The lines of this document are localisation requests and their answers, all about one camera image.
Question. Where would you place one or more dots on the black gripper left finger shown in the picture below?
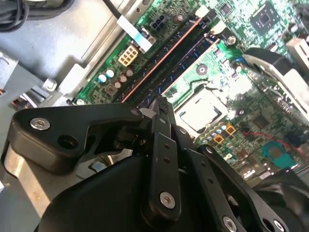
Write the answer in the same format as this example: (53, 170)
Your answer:
(72, 118)

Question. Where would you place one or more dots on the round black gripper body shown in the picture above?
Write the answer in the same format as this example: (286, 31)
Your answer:
(108, 205)

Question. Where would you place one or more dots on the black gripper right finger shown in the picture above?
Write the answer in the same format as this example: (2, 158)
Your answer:
(207, 172)

